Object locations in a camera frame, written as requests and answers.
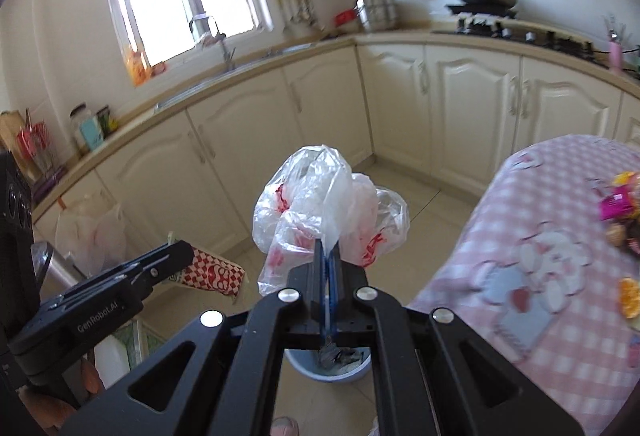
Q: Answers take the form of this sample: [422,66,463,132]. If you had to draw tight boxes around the red white checkered carton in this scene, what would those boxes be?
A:
[165,245,246,302]

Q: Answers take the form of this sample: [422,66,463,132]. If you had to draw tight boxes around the clear plastic bag red print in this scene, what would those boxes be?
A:
[252,145,410,297]

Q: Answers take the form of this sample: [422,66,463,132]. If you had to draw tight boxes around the dark snack wrapper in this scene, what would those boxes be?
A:
[605,219,640,257]

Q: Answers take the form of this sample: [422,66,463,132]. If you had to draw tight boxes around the magenta foil wrapper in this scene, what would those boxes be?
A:
[599,186,639,221]

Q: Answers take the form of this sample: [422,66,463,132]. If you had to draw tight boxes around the blue plastic trash bin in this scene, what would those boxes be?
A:
[284,347,371,384]

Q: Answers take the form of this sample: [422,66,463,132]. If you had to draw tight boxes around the steel kitchen sink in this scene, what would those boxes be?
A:
[152,41,319,115]

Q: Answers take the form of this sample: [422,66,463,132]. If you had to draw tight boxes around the operator hand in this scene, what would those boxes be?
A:
[17,358,105,435]

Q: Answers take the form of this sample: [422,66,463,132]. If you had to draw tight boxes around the hanging plastic bag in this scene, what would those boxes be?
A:
[54,193,127,277]

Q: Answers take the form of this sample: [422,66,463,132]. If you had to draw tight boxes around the steel kettle appliance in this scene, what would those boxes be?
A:
[32,241,86,302]

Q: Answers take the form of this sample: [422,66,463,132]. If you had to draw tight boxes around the pink slipper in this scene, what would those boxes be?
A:
[269,416,299,436]

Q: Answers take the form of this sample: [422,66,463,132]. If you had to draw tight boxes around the pink checkered tablecloth table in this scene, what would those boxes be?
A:
[409,134,639,435]

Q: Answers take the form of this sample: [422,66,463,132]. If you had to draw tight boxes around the teal box on counter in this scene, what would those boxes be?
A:
[79,117,104,151]

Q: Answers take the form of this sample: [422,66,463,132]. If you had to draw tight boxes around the dark green can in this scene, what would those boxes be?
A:
[96,106,118,137]

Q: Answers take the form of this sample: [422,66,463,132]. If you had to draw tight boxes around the orange candy wrapper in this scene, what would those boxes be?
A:
[618,277,640,320]

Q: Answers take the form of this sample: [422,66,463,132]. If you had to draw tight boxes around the orange bottle on sill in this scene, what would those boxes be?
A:
[124,44,152,86]

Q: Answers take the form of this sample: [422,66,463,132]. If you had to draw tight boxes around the lower cream cabinets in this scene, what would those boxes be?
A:
[34,34,639,254]

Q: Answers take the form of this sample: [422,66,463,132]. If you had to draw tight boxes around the chrome sink faucet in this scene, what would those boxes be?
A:
[189,13,235,72]

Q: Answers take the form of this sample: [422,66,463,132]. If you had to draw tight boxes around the red bowl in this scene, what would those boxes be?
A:
[333,8,360,33]

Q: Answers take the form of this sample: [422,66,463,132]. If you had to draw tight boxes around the gas stove top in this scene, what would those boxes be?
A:
[434,4,597,63]

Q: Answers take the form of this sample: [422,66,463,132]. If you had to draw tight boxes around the stainless steel steamer pot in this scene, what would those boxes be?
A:
[355,0,399,33]

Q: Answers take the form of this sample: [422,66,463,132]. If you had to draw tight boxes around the pink utensil holder cup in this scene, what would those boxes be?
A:
[608,40,624,74]

